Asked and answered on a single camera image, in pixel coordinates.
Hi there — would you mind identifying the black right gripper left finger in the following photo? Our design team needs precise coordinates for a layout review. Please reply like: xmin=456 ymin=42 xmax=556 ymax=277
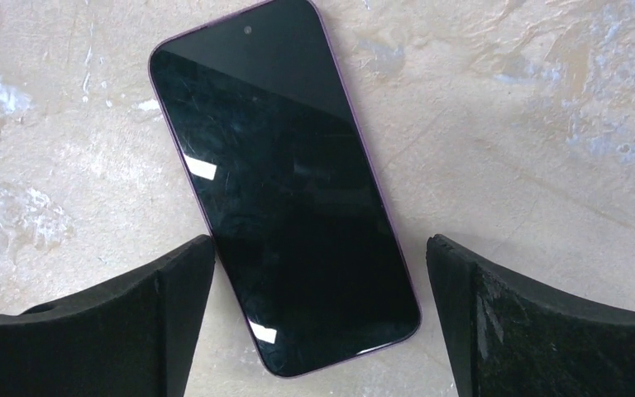
xmin=0 ymin=235 xmax=215 ymax=396

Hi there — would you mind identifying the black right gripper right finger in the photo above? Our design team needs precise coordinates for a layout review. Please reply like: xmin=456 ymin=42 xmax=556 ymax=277
xmin=426 ymin=234 xmax=635 ymax=396

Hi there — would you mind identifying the purple smartphone with black screen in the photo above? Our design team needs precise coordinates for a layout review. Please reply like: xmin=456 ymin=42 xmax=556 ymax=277
xmin=149 ymin=1 xmax=421 ymax=378

